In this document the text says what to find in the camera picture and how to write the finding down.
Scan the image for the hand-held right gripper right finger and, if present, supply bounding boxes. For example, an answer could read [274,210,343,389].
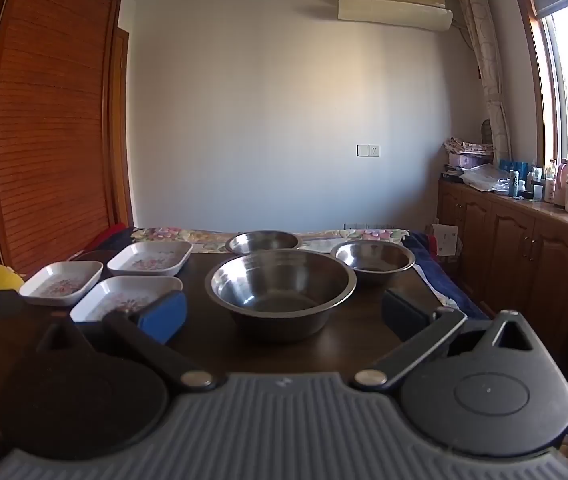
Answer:
[346,288,536,394]

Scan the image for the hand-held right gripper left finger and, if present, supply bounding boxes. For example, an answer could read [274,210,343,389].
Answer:
[36,289,225,394]

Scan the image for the white floral rectangular plate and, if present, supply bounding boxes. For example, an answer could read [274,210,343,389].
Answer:
[107,241,193,277]
[70,275,183,323]
[18,261,104,307]

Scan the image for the medium steel bowl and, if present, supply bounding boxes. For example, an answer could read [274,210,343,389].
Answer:
[330,240,417,287]

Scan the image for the large steel bowl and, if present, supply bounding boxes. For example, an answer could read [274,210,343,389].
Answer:
[205,249,358,344]

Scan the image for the small steel bowl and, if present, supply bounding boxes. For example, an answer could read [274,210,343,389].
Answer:
[225,230,301,257]

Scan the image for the dark blue blanket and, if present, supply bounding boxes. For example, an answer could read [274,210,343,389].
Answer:
[404,245,490,319]

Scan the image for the floral bedspread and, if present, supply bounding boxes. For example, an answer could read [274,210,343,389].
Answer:
[131,226,409,254]

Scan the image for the white paper bag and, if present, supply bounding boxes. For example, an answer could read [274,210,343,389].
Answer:
[431,222,460,261]

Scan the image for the dark navy cloth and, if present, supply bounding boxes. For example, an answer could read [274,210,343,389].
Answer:
[91,229,137,255]

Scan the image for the red cloth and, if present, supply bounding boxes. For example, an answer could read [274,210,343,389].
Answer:
[84,222,127,252]

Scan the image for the wooden cabinet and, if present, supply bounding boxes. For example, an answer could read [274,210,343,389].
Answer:
[436,177,568,361]

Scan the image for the clear plastic bag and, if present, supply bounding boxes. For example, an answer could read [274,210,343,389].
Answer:
[459,164,510,194]

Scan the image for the pink box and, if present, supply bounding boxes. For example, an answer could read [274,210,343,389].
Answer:
[449,153,490,169]

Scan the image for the pile of folded cloth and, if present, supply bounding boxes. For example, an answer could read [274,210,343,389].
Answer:
[444,136,495,156]

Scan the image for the pink bottle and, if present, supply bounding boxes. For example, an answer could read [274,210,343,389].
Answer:
[554,158,568,207]

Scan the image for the wooden slatted wardrobe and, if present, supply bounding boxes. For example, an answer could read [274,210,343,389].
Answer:
[0,0,132,281]

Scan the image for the patterned beige curtain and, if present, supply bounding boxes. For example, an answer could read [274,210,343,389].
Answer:
[453,0,513,163]

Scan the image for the wall air conditioner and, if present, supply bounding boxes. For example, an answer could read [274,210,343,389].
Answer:
[338,0,454,32]

